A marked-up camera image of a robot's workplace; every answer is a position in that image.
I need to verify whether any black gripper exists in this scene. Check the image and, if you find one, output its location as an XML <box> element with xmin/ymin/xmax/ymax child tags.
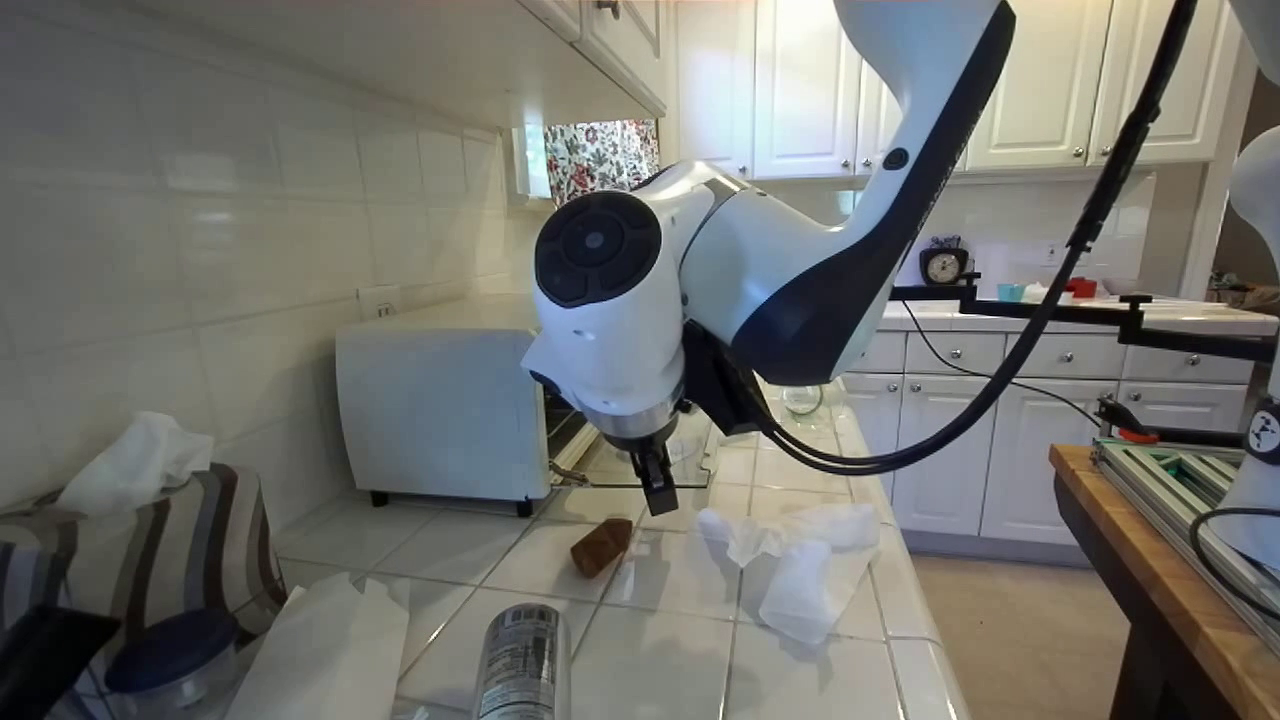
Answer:
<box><xmin>611</xmin><ymin>422</ymin><xmax>684</xmax><ymax>518</ymax></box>

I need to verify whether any small brown object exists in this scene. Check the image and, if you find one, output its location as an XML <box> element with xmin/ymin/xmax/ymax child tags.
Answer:
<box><xmin>566</xmin><ymin>516</ymin><xmax>634</xmax><ymax>578</ymax></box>

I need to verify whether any white toaster oven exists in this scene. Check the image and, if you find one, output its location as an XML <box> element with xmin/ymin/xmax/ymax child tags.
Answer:
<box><xmin>332</xmin><ymin>295</ymin><xmax>554</xmax><ymax>518</ymax></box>

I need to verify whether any flat black object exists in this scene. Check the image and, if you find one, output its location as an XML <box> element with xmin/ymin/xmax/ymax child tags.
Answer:
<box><xmin>0</xmin><ymin>605</ymin><xmax>129</xmax><ymax>720</ymax></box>

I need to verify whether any thin white napkin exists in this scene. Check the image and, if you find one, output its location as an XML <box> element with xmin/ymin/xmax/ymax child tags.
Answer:
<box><xmin>662</xmin><ymin>419</ymin><xmax>731</xmax><ymax>489</ymax></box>

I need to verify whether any crumpled white paper towel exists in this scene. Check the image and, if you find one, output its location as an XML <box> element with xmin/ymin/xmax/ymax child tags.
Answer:
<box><xmin>693</xmin><ymin>501</ymin><xmax>888</xmax><ymax>656</ymax></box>

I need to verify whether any white base cabinet row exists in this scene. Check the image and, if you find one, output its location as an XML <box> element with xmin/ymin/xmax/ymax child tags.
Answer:
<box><xmin>820</xmin><ymin>323</ymin><xmax>1272</xmax><ymax>566</ymax></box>

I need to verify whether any window with patterned curtain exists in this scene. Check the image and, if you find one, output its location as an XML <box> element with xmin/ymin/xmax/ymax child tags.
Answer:
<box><xmin>509</xmin><ymin>113</ymin><xmax>667</xmax><ymax>209</ymax></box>

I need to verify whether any black table clock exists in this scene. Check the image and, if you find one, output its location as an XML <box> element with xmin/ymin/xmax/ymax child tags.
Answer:
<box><xmin>917</xmin><ymin>231</ymin><xmax>976</xmax><ymax>291</ymax></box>

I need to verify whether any white paper bag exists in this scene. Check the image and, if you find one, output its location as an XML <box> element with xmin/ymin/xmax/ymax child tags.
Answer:
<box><xmin>218</xmin><ymin>571</ymin><xmax>411</xmax><ymax>720</ymax></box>

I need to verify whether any red and black clamp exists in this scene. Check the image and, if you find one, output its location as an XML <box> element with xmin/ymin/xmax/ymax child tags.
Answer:
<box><xmin>1090</xmin><ymin>396</ymin><xmax>1169</xmax><ymax>450</ymax></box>

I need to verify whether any container with blue lid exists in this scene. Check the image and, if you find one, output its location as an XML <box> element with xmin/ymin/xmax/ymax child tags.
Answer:
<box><xmin>94</xmin><ymin>605</ymin><xmax>256</xmax><ymax>720</ymax></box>

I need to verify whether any white upper cabinet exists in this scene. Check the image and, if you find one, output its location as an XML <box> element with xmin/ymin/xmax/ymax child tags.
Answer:
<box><xmin>122</xmin><ymin>0</ymin><xmax>673</xmax><ymax>127</ymax></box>

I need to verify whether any crumpled white tissue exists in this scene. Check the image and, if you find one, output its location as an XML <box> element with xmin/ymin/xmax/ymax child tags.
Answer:
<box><xmin>52</xmin><ymin>408</ymin><xmax>218</xmax><ymax>524</ymax></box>

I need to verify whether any wooden table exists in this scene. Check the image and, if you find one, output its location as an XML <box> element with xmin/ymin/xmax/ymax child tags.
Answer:
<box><xmin>1044</xmin><ymin>439</ymin><xmax>1280</xmax><ymax>720</ymax></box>

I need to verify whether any thin black camera cable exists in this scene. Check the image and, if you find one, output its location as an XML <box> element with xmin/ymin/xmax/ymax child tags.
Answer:
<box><xmin>901</xmin><ymin>295</ymin><xmax>1120</xmax><ymax>431</ymax></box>

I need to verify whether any white wall cabinet row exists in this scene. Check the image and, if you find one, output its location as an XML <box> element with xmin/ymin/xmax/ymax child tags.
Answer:
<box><xmin>656</xmin><ymin>0</ymin><xmax>1249</xmax><ymax>186</ymax></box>

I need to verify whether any metal base plate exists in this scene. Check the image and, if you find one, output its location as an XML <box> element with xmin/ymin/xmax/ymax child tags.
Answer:
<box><xmin>1088</xmin><ymin>431</ymin><xmax>1280</xmax><ymax>651</ymax></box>

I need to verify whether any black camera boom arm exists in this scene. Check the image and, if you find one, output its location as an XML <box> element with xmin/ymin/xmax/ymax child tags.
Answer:
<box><xmin>888</xmin><ymin>272</ymin><xmax>1280</xmax><ymax>369</ymax></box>

